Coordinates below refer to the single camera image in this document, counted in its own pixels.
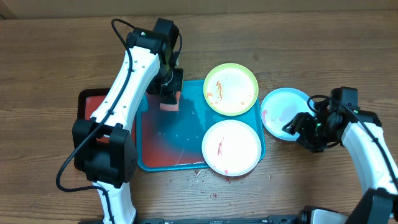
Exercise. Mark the yellow-green plate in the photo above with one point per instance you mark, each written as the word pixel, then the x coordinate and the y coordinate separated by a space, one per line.
pixel 230 89

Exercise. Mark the black tray with red liquid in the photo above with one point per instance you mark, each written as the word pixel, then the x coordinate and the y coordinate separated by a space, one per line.
pixel 88 101

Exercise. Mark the red sponge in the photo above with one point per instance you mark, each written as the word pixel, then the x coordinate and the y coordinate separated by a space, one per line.
pixel 171 102

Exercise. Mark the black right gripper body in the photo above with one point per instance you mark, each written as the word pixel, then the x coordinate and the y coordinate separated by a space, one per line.
pixel 315 133

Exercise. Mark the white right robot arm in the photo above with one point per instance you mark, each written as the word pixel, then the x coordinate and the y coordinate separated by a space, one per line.
pixel 361 134

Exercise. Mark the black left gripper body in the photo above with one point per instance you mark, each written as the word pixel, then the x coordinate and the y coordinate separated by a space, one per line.
pixel 166 81

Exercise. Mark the white plate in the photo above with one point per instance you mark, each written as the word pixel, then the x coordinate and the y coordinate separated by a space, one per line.
pixel 231 148

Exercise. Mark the light blue plate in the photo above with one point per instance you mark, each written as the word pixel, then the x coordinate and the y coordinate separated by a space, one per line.
pixel 279 107

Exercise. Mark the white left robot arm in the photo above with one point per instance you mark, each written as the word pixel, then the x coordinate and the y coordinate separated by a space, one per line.
pixel 104 148

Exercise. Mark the teal plastic tray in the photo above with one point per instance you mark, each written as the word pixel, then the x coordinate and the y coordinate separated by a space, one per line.
pixel 171 140

